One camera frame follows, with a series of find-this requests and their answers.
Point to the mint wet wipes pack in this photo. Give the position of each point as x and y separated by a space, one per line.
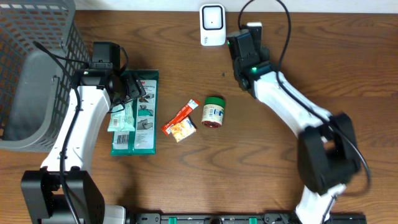
122 119

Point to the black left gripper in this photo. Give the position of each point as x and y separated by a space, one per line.
137 88

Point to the green lid jar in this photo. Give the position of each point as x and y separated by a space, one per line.
213 112

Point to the grey plastic mesh basket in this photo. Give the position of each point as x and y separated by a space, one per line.
39 39

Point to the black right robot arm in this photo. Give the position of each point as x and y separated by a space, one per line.
327 154

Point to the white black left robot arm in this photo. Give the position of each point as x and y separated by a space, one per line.
62 190

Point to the green white gloves package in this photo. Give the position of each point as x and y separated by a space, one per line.
142 140

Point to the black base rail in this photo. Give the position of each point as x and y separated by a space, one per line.
266 218

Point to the white slim box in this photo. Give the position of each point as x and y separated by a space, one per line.
254 24

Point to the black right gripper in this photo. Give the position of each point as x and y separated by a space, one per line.
265 52

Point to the red stick sachet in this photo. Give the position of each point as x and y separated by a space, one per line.
182 114

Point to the orange tissue pack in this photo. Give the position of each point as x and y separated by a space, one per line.
183 129

